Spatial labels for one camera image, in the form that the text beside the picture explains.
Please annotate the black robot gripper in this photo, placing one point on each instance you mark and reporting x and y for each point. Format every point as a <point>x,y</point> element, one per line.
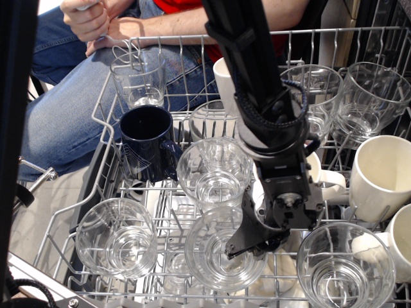
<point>290,200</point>

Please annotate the clear glass cup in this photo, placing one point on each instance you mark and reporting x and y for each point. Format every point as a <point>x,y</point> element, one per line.
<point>205,252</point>
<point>323,88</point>
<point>373,96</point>
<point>345,265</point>
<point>117,238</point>
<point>215,172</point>

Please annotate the white controller with cable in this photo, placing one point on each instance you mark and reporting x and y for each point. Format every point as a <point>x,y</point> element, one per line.
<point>101,52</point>

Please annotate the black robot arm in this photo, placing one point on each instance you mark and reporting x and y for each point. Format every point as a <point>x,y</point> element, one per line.
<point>273,129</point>

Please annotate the person's bare forearm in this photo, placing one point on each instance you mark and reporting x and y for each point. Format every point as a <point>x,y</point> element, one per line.
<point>189,24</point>

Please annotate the person's resting hand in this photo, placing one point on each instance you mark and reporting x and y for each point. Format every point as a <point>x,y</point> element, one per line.
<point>116,32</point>

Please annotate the person's hand holding controller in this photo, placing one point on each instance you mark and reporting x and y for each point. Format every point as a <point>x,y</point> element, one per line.
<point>89,20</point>

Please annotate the white dish on lower rack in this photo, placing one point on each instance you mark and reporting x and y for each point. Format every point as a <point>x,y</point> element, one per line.
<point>277,286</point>

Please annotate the large white mug right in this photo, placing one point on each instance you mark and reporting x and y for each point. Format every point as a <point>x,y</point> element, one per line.
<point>380,178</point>

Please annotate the clear glass behind middle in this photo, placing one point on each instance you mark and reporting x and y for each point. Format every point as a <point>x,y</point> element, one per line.
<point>211,120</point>

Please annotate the white mug far right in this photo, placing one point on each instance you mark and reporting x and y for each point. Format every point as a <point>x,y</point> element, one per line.
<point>395,239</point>

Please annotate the white mug back centre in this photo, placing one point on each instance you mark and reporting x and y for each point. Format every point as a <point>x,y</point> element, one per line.
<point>225,86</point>

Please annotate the small glass on lower rack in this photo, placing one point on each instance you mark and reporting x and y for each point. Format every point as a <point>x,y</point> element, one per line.
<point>178,279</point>

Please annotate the dark blue ceramic mug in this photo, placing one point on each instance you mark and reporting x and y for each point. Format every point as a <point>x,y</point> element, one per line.
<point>147,136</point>

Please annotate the tall clear glass back left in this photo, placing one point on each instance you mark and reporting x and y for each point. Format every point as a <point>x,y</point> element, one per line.
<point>139,78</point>

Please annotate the blue jeans legs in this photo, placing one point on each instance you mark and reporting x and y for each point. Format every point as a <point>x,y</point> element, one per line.
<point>59,130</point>

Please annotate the grey wire dishwasher rack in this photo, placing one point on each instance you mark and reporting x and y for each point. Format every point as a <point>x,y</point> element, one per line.
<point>172,211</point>

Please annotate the metal clamp with black handle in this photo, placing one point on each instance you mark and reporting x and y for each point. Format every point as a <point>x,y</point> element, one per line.
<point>24,195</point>

